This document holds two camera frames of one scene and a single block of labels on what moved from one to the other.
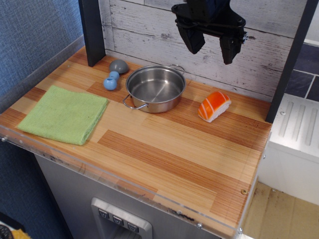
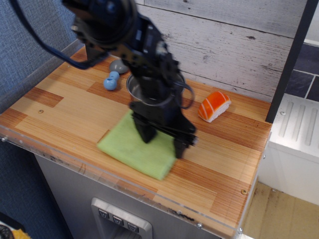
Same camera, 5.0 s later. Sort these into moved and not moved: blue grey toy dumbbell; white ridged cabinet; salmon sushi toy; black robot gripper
Moved: black robot gripper
Not moved: white ridged cabinet; salmon sushi toy; blue grey toy dumbbell
